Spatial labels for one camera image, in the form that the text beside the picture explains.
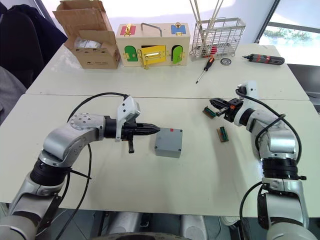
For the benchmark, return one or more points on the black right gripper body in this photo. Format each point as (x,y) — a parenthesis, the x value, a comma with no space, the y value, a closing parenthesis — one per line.
(232,111)

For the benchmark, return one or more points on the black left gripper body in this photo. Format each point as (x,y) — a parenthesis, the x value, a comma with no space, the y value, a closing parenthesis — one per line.
(129,131)

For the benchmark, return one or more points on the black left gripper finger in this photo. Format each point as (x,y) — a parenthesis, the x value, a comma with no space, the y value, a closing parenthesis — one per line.
(148,126)
(148,132)

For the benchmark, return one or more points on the grey metal box lid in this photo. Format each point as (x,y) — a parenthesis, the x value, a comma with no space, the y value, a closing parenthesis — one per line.
(169,137)

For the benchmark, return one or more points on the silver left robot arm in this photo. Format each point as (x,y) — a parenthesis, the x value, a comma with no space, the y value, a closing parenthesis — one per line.
(75,135)

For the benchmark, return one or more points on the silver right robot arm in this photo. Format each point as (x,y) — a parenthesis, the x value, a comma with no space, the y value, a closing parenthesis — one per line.
(280,142)

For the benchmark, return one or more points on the green screw holder on cardboard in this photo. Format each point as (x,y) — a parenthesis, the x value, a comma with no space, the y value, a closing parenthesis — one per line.
(209,112)
(222,134)

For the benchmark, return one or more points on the black red electric screwdriver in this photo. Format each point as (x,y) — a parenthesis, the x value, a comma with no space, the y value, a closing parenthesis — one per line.
(265,59)

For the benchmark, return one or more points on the open brown cardboard box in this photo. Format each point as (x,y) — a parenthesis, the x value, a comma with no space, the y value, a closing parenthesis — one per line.
(100,56)

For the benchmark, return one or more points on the wooden lock box coloured doors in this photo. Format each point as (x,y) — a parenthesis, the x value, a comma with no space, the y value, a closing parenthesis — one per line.
(152,43)

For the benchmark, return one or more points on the small round metal dish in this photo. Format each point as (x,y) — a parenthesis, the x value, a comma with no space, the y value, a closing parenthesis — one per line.
(226,61)

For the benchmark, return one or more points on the small red object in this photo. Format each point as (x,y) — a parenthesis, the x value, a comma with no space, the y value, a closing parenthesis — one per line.
(214,50)

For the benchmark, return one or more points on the black side desk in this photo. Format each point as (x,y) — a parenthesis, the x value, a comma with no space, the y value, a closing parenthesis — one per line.
(306,80)

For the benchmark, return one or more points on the thin metal rod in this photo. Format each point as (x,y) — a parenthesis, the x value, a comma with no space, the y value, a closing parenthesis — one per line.
(199,12)
(194,12)
(218,12)
(214,11)

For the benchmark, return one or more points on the clear plastic bag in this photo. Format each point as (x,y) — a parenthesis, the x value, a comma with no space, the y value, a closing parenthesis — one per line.
(87,43)

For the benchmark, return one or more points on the grey rounded shape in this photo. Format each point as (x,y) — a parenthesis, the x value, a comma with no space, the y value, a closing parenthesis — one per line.
(193,227)

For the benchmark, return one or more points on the grey cloth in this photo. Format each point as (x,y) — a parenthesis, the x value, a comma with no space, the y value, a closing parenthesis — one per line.
(10,87)

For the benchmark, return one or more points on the black chair with jacket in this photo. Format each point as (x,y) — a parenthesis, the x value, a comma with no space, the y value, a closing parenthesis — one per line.
(22,42)

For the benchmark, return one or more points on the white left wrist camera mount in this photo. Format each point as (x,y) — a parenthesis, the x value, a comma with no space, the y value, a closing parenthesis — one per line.
(127,108)

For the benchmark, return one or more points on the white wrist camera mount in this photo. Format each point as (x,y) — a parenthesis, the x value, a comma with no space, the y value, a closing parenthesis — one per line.
(250,90)
(127,108)

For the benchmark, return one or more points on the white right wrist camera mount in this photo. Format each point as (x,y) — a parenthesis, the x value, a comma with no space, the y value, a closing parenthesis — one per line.
(250,90)

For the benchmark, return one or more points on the window with dark frame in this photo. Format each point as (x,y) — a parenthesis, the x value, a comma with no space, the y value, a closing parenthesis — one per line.
(287,25)

